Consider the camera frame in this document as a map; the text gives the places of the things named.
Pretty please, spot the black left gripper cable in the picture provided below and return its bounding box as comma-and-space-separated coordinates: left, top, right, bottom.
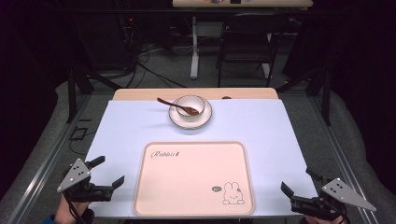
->
63, 191, 81, 224

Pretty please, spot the pale blue table mat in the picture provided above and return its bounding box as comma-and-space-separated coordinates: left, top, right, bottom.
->
84, 98, 318, 219

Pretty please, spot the black metal stand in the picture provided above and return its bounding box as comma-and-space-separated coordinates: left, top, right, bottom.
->
275, 65, 332, 126
65, 65, 123, 124

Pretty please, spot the person's left hand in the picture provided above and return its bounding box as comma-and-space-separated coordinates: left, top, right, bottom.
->
53, 195, 95, 224

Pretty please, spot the aluminium floor rail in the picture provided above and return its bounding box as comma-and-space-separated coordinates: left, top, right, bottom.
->
5, 93, 92, 224
310, 95, 380, 224

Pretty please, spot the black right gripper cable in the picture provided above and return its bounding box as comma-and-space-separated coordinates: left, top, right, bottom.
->
323, 197, 351, 224

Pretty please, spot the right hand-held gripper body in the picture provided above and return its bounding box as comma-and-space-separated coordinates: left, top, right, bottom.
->
290, 177, 378, 222

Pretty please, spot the white bowl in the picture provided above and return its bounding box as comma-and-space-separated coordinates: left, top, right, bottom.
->
175, 94, 206, 119

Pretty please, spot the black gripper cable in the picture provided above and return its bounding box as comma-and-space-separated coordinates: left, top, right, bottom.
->
63, 191, 81, 224
323, 197, 351, 224

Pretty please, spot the pink tray with rabbit print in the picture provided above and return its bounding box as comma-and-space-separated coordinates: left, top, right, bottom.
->
133, 141, 256, 217

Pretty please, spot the wooden desk with white legs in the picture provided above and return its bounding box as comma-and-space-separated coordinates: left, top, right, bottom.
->
171, 0, 314, 80

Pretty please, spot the person's right hand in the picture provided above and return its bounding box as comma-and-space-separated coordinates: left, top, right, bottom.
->
305, 215, 346, 224

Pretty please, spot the white saucer with dark rim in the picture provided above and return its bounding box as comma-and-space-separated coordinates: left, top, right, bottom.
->
168, 96, 214, 131

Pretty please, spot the dark equipment with red light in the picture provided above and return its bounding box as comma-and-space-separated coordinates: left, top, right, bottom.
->
117, 14, 139, 64

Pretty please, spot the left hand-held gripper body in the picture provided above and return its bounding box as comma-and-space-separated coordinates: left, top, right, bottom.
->
56, 158, 115, 203

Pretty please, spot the black folding chair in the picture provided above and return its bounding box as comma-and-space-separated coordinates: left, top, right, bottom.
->
216, 12, 290, 89

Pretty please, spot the brown wooden spoon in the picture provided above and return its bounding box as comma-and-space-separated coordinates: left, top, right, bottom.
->
156, 97, 201, 116

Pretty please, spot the bundle of floor cables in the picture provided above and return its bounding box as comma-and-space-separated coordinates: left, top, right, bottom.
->
122, 41, 189, 90

